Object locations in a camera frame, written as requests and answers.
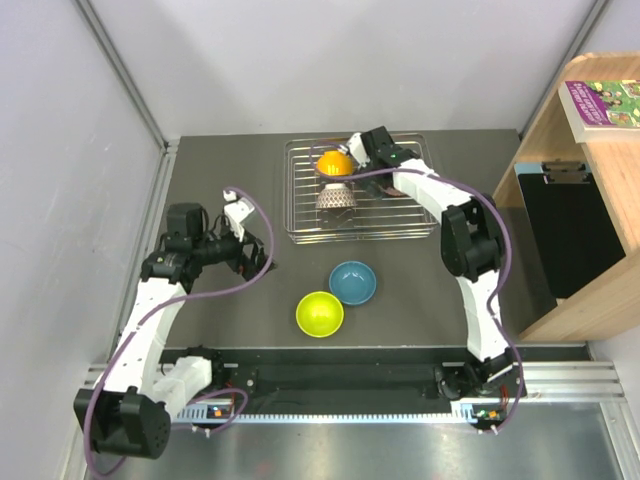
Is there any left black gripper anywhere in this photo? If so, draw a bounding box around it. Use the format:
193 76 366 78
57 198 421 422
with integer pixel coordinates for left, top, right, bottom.
193 220 277 282

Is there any orange bowl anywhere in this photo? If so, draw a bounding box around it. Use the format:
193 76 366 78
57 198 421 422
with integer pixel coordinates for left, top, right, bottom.
316 150 354 176

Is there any red floral patterned bowl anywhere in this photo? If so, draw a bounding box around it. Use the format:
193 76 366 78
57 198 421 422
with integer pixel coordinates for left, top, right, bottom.
315 183 356 210

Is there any lime green bowl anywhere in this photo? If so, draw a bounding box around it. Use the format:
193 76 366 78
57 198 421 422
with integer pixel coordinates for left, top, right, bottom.
295 291 345 338

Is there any blue ceramic bowl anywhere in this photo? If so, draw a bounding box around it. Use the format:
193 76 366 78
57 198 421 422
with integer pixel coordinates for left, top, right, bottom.
328 261 377 306

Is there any black white leaf bowl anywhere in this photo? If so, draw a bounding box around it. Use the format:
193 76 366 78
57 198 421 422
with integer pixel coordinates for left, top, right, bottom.
379 185 405 198

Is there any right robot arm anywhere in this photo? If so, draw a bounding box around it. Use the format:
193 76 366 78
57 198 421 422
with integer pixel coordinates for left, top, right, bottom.
347 127 519 400

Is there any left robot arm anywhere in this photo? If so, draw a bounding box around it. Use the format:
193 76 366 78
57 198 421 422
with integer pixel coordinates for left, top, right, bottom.
73 190 273 459

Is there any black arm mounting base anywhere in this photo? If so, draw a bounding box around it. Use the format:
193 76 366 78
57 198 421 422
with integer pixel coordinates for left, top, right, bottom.
162 347 524 414

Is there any black clipboard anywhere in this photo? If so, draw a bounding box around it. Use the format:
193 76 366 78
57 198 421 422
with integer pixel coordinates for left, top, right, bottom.
514 161 625 299

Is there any purple green book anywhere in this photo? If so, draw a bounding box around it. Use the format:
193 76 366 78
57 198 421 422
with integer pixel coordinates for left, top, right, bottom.
558 80 639 144

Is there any wooden shelf unit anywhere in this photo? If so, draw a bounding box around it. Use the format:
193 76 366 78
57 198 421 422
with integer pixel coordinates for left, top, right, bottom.
493 52 639 343

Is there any metal wire dish rack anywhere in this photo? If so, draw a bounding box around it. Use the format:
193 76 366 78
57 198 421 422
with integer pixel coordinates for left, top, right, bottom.
284 137 437 244

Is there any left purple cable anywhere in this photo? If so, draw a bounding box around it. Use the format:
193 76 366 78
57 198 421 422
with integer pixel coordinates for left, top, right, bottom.
83 186 277 476

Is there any purple cable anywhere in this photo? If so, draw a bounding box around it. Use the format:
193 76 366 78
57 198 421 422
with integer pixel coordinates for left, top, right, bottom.
310 139 526 434
83 186 277 476

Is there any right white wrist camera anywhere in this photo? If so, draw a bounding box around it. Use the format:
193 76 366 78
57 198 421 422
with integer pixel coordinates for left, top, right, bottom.
338 132 370 168

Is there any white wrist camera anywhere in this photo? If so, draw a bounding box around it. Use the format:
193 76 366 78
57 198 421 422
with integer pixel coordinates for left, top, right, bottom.
338 132 370 168
223 190 255 241

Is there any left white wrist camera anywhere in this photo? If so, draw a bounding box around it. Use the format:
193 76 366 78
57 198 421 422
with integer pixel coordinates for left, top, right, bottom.
223 190 255 241

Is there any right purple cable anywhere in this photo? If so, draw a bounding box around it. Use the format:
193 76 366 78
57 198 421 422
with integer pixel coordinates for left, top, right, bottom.
310 139 526 434

